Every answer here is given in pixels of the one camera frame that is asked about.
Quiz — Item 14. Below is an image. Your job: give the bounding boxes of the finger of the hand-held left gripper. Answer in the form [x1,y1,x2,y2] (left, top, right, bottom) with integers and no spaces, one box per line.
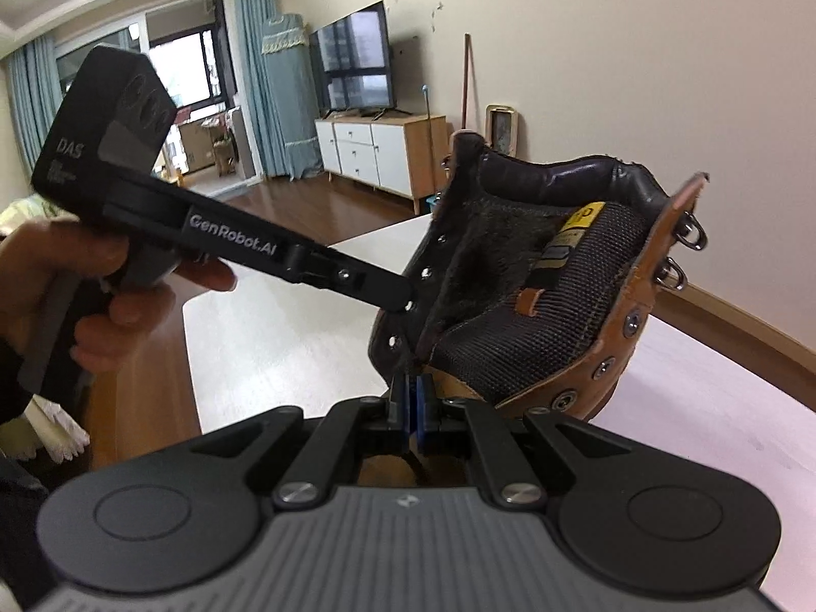
[298,246,417,315]

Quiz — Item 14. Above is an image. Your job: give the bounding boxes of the thin mop handle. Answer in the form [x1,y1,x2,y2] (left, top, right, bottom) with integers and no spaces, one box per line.
[419,82,436,201]

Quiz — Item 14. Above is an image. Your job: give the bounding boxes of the white wooden television cabinet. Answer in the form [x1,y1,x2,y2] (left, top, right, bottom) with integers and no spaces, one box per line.
[314,111,450,214]

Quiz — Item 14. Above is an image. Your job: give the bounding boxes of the glass balcony door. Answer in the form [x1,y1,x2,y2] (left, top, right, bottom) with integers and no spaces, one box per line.
[56,0,234,189]

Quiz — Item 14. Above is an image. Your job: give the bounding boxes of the blue curtain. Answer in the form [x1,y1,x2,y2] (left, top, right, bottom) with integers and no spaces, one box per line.
[228,0,269,183]
[6,35,65,198]

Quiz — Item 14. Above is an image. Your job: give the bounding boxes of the gold framed picture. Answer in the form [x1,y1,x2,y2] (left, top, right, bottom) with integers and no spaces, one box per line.
[484,104,520,157]

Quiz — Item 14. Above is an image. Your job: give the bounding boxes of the teal fabric covered appliance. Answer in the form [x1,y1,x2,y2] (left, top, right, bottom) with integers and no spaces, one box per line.
[261,13,325,183]

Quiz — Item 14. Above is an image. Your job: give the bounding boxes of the wooden stick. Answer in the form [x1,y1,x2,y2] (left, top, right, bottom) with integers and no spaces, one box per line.
[460,32,474,135]

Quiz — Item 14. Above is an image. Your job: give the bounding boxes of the brown leather boot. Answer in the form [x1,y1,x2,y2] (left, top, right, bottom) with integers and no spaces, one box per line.
[366,131,710,453]

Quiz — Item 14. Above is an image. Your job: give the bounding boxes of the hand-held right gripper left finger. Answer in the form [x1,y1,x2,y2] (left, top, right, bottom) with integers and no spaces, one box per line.
[188,375,414,512]

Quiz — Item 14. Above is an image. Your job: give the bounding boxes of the plain cardboard box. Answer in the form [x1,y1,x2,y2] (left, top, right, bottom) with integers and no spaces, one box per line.
[177,118,238,178]

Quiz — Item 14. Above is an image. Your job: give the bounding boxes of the person's left hand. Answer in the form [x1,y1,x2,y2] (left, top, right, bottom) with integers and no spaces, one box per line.
[0,218,239,375]

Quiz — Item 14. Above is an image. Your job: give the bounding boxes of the flat screen television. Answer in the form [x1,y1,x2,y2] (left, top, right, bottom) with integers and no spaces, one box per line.
[309,1,399,119]

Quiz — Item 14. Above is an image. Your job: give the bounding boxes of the white lace cloth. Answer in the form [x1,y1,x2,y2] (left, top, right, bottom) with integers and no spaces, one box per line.
[0,392,91,466]

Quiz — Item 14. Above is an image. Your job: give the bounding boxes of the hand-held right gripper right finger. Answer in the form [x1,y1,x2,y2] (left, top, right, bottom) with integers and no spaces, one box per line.
[417,375,629,512]

